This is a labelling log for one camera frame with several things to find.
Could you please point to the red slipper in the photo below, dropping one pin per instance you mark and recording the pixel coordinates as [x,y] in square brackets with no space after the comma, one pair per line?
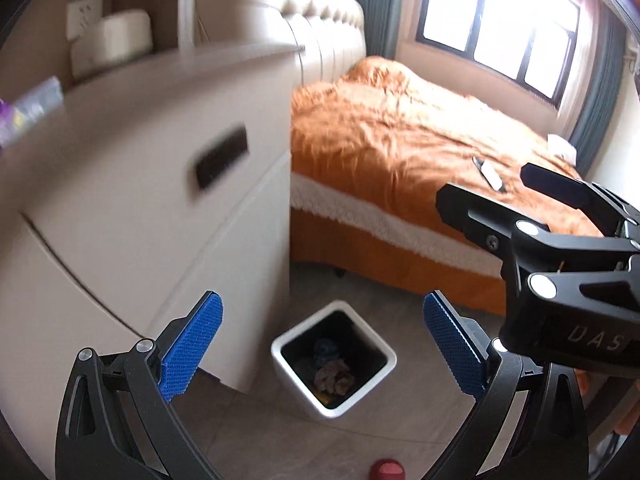
[387,471]

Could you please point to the grey-blue curtain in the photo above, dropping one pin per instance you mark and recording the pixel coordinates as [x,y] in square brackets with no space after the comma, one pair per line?
[385,5]
[597,90]

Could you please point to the cream rounded box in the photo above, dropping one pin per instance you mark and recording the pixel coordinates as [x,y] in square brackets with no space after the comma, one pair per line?
[125,35]

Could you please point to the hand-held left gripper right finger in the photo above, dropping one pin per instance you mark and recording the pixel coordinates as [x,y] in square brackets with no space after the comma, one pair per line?
[452,342]

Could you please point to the clear plastic box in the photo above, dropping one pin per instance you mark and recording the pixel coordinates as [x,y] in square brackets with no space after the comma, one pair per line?
[40,97]

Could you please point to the desk with shelves and drawers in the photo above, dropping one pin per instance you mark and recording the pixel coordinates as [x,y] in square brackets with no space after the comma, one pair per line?
[125,220]

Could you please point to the cream padded headboard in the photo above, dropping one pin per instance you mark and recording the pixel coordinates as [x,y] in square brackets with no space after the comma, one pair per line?
[310,30]

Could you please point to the purple crumpled wrapper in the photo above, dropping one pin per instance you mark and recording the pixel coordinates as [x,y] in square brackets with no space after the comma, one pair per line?
[6,122]

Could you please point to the white wall socket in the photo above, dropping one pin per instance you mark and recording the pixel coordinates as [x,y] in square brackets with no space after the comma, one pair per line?
[85,15]

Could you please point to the grey paper wad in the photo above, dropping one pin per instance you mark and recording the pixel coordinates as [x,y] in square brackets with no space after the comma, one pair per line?
[334,376]

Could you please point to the dark framed window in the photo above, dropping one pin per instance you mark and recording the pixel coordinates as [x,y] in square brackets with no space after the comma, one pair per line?
[500,15]

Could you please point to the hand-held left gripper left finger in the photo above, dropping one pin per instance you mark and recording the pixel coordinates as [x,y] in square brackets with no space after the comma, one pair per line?
[192,345]

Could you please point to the white remote control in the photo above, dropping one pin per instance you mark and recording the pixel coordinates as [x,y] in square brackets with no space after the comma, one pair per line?
[492,176]

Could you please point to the white trash bin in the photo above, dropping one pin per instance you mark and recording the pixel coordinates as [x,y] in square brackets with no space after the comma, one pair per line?
[295,360]

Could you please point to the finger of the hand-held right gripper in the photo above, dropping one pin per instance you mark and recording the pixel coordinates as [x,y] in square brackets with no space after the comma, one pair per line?
[565,185]
[475,212]

